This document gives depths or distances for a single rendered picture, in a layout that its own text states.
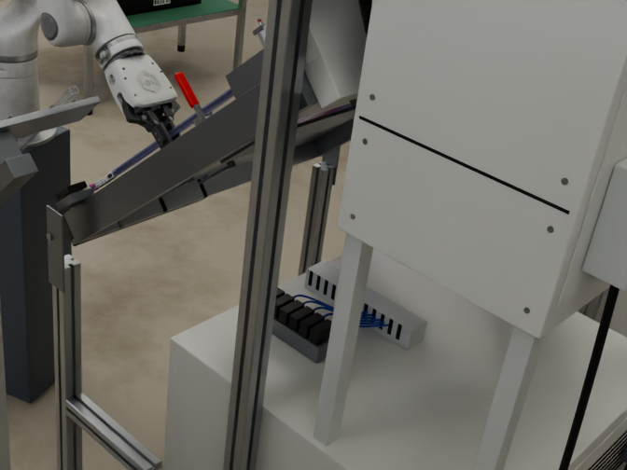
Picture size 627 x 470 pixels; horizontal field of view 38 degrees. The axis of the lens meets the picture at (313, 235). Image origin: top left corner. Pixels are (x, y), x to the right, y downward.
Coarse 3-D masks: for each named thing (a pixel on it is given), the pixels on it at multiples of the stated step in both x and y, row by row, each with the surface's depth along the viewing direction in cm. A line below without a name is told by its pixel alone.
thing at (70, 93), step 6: (66, 90) 132; (72, 90) 132; (78, 90) 132; (60, 96) 133; (66, 96) 132; (72, 96) 132; (60, 102) 134; (66, 102) 134; (36, 132) 142; (24, 138) 143; (30, 138) 143; (18, 144) 145; (24, 144) 144
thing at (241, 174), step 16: (304, 144) 215; (304, 160) 214; (224, 176) 198; (240, 176) 200; (176, 192) 188; (192, 192) 191; (208, 192) 194; (144, 208) 182; (160, 208) 185; (128, 224) 179
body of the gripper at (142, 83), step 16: (112, 64) 157; (128, 64) 158; (144, 64) 160; (112, 80) 158; (128, 80) 156; (144, 80) 158; (160, 80) 161; (128, 96) 155; (144, 96) 156; (160, 96) 159; (176, 96) 162
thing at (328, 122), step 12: (312, 108) 158; (324, 108) 165; (348, 108) 150; (312, 120) 144; (324, 120) 148; (336, 120) 156; (300, 132) 151; (312, 132) 159; (252, 144) 139; (228, 156) 143; (240, 156) 146
